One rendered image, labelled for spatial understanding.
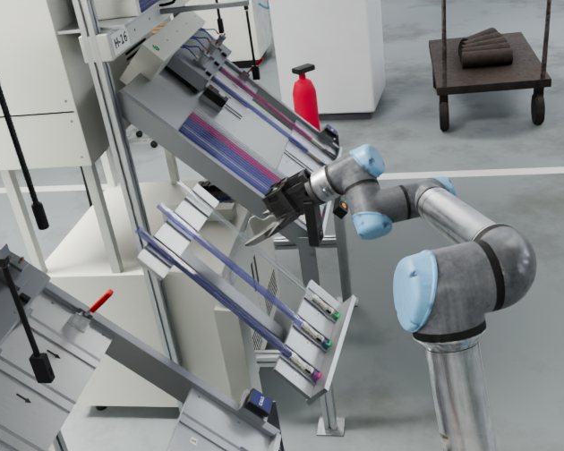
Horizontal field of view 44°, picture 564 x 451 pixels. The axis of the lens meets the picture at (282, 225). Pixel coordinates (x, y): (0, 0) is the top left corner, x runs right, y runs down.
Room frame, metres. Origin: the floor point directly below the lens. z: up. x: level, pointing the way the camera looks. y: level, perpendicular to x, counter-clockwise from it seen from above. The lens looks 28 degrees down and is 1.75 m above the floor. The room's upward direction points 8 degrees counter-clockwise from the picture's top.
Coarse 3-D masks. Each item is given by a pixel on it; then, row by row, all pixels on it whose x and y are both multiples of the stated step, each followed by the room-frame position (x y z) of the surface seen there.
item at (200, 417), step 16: (192, 400) 1.04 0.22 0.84; (208, 400) 1.06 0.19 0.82; (192, 416) 1.01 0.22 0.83; (208, 416) 1.02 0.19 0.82; (224, 416) 1.04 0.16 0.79; (176, 432) 0.96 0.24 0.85; (192, 432) 0.97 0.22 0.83; (208, 432) 0.99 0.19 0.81; (224, 432) 1.00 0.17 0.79; (240, 432) 1.02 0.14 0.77; (256, 432) 1.04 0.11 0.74; (176, 448) 0.92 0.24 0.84; (192, 448) 0.94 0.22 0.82; (208, 448) 0.95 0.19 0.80; (224, 448) 0.96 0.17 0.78; (240, 448) 0.98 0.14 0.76; (256, 448) 1.00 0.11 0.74
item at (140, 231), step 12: (156, 240) 1.30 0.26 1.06; (168, 252) 1.29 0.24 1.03; (180, 264) 1.27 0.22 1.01; (192, 276) 1.27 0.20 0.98; (204, 288) 1.26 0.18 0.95; (216, 288) 1.26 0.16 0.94; (228, 300) 1.25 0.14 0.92; (240, 312) 1.24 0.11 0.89; (252, 324) 1.23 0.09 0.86; (264, 336) 1.22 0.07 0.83; (288, 348) 1.22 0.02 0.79; (312, 372) 1.19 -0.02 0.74
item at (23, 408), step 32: (32, 320) 1.05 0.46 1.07; (64, 320) 1.08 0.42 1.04; (32, 352) 0.99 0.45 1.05; (64, 352) 1.02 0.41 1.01; (96, 352) 1.05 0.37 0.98; (0, 384) 0.90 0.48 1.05; (32, 384) 0.93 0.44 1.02; (64, 384) 0.95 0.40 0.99; (0, 416) 0.85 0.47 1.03; (32, 416) 0.87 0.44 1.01; (64, 416) 0.89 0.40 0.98; (0, 448) 0.80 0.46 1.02; (32, 448) 0.82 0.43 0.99
